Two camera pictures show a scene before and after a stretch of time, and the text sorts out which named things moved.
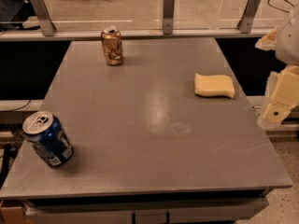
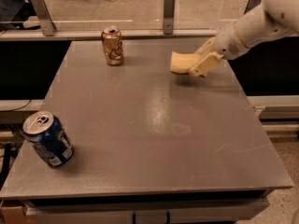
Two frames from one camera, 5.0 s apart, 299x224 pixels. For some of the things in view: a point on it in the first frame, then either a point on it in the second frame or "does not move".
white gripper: [289, 42] → [228, 43]
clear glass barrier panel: [147, 7] does not move
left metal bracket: [46, 22] does not move
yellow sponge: [214, 86] → [180, 63]
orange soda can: [112, 44] does not move
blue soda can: [46, 132] does not move
